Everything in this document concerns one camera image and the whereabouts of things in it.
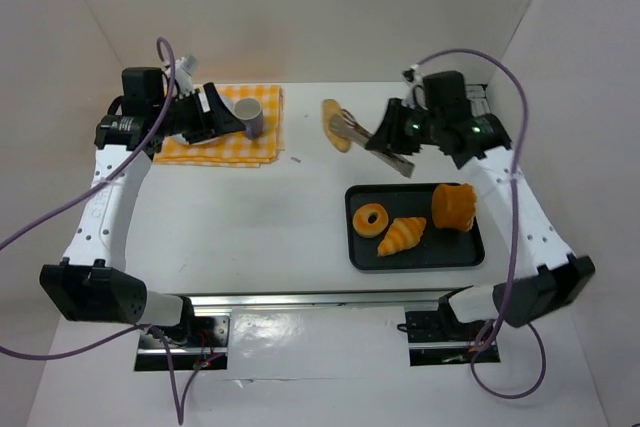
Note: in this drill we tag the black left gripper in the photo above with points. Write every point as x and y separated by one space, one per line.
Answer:
201 114

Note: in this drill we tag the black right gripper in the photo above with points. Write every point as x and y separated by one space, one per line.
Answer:
400 126

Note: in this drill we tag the metal tongs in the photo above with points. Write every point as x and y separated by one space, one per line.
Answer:
345 126

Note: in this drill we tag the long bread roll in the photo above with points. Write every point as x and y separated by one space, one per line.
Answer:
332 117

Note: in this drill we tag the white paper plate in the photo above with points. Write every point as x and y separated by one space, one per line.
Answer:
202 118

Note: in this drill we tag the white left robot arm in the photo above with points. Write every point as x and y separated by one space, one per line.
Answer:
90 283

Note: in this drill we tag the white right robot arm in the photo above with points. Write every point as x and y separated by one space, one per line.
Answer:
544 273

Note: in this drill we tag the purple white mug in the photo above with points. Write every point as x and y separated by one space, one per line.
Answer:
250 112

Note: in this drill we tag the yellow checkered cloth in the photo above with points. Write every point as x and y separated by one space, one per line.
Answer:
235 150

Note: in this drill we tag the orange muffin cake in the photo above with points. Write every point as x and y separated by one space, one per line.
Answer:
454 207

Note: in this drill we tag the croissant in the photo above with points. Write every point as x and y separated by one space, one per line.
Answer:
404 233

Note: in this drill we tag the black tray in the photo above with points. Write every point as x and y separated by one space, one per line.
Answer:
437 249

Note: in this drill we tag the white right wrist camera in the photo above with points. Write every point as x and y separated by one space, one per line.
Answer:
414 81

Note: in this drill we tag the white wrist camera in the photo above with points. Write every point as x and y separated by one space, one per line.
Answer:
414 81
185 68

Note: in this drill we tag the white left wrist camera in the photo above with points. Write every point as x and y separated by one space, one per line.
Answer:
185 68

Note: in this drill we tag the ring donut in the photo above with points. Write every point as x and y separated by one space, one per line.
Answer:
370 220

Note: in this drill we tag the aluminium rail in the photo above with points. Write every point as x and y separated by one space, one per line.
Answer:
293 300

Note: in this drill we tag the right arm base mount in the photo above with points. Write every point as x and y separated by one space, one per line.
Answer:
433 342

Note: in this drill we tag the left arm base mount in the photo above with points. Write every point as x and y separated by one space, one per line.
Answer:
206 345

